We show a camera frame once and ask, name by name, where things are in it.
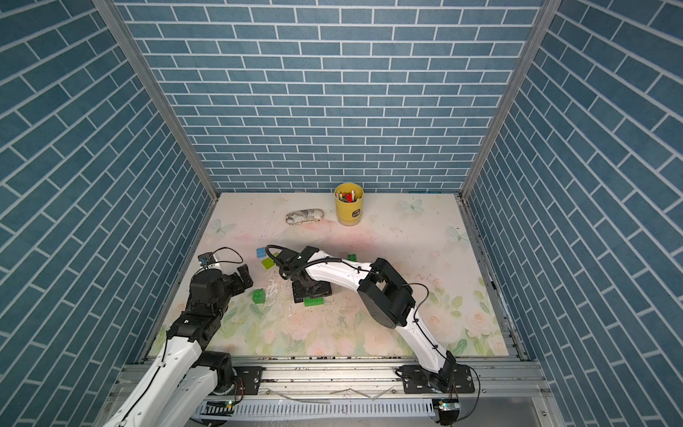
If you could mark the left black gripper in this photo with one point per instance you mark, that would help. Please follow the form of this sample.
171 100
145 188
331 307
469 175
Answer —
237 285

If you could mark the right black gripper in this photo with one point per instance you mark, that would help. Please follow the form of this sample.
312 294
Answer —
298 294

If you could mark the green long lego brick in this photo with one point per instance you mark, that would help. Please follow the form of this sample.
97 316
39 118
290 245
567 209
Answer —
309 302

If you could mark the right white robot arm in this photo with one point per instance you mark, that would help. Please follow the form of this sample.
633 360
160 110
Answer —
386 295

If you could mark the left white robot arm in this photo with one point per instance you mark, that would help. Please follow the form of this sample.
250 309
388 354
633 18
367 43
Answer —
186 372

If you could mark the lime lego brick left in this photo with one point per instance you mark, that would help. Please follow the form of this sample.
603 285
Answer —
268 263

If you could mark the green small brick left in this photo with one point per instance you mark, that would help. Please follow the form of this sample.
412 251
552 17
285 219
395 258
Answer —
259 296

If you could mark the yellow cup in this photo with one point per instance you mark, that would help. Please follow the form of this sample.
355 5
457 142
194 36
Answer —
349 203

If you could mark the floral table mat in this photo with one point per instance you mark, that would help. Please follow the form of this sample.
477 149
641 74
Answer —
424 238

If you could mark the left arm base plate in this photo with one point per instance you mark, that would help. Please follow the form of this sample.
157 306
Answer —
249 380

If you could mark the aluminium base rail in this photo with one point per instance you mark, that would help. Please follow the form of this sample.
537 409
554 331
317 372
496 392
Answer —
320 379

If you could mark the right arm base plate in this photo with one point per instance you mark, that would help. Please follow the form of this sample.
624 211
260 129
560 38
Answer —
455 378

